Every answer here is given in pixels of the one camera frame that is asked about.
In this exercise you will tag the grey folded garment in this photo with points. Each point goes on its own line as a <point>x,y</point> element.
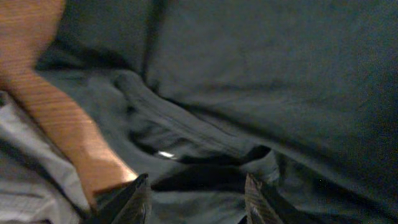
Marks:
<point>38,183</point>

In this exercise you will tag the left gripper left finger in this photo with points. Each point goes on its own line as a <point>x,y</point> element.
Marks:
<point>132,205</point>

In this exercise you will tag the black t-shirt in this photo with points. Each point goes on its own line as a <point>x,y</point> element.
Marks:
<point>197,94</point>

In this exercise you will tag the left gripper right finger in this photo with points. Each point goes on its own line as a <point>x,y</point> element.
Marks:
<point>264,205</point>

